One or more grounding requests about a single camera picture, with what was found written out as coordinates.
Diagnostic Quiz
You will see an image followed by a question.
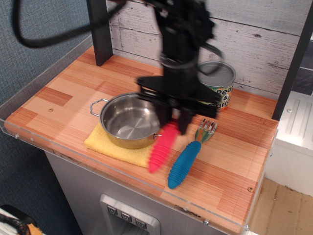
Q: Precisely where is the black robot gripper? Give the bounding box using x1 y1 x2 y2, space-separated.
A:
137 55 220 135

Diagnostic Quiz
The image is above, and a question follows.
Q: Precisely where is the red handled metal spoon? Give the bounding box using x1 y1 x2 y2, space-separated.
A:
148 119 180 173

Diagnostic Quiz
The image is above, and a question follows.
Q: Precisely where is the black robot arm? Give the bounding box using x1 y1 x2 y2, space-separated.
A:
137 0 222 135

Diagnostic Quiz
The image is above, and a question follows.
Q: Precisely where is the yellow cloth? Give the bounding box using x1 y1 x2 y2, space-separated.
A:
84 123 152 168

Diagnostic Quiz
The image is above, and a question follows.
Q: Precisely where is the stainless steel pot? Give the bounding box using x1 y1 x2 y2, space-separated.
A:
90 92 161 149

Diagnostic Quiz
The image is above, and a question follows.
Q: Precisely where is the peas and carrots can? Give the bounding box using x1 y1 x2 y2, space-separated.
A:
198 61 236 111

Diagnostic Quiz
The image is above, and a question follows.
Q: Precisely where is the grey cabinet with dispenser panel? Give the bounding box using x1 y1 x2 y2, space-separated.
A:
45 150 235 235

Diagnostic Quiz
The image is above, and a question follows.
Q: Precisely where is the orange object at corner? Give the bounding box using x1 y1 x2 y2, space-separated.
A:
26 224 44 235

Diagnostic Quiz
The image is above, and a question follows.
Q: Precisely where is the blue handled metal fork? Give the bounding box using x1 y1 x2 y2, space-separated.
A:
168 119 218 189

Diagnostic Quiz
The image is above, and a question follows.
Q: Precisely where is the dark right vertical post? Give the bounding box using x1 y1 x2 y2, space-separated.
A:
272 3 313 121

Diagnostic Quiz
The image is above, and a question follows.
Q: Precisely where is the dark vertical post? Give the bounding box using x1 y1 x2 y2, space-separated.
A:
272 3 313 121
87 0 113 66

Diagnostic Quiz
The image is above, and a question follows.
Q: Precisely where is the dark left vertical post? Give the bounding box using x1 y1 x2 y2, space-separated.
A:
87 0 113 66

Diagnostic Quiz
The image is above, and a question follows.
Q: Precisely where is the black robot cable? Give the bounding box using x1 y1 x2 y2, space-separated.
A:
12 0 125 49

